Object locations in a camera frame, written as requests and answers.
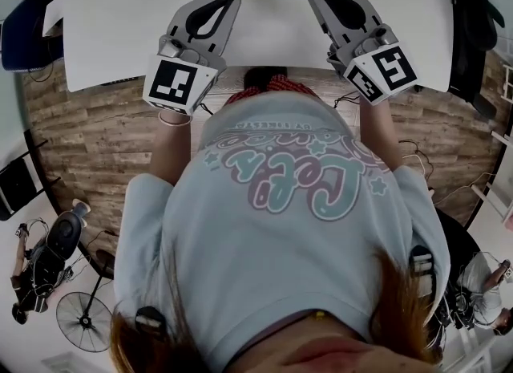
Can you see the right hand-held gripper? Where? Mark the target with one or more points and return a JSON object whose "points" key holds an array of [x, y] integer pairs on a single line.
{"points": [[388, 70]]}

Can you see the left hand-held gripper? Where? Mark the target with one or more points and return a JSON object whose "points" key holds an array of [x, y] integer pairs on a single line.
{"points": [[172, 82]]}

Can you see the person's left forearm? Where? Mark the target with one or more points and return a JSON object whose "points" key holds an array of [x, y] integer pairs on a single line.
{"points": [[170, 151]]}

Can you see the person's right forearm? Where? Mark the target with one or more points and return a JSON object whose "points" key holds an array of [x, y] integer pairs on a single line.
{"points": [[378, 135]]}

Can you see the person's black left shoe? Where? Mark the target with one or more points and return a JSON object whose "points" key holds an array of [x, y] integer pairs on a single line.
{"points": [[256, 78]]}

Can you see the thin gold bangle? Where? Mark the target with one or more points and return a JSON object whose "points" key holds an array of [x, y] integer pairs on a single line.
{"points": [[174, 123]]}

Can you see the black office chair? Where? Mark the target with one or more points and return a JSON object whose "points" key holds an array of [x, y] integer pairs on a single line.
{"points": [[473, 22]]}

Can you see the blue chair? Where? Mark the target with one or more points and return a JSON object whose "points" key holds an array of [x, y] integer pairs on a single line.
{"points": [[24, 34]]}

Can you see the person's light blue printed t-shirt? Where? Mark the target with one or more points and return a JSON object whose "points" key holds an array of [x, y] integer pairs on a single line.
{"points": [[260, 251]]}

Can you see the person's head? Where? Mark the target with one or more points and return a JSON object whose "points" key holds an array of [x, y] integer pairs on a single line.
{"points": [[332, 357]]}

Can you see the black metal frame rack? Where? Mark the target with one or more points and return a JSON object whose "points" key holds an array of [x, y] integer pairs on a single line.
{"points": [[16, 191]]}

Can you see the black pedestal floor fan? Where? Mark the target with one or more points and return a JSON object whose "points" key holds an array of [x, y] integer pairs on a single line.
{"points": [[84, 321]]}

